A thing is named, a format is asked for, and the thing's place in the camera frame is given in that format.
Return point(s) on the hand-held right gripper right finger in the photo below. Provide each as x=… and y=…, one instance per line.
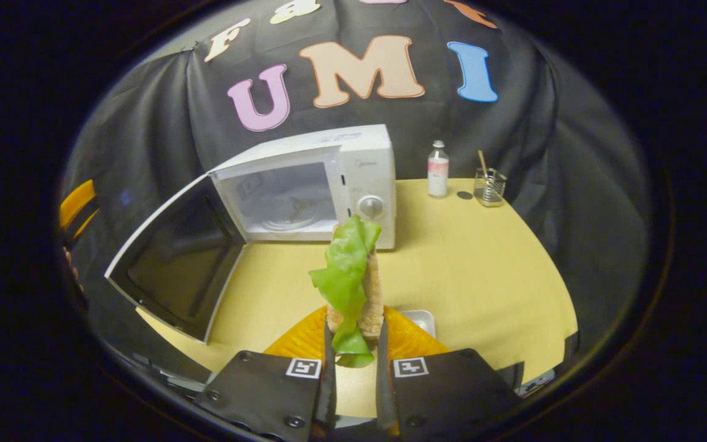
x=383, y=399

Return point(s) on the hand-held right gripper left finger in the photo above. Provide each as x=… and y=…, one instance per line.
x=328, y=399

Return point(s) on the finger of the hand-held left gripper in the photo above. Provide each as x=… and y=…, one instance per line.
x=86, y=222
x=74, y=199

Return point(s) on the sandwich with green lettuce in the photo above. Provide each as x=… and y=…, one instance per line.
x=344, y=270

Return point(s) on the white microwave oven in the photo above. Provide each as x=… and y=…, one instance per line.
x=369, y=166

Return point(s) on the white rectangular tray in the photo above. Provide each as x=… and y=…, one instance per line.
x=421, y=320

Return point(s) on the glass turntable plate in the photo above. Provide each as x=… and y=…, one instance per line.
x=292, y=224

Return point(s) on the small black round lid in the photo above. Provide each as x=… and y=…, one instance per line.
x=465, y=195

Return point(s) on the small clear bottle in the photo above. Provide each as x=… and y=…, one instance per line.
x=438, y=178

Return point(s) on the wooden stick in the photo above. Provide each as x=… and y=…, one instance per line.
x=482, y=161

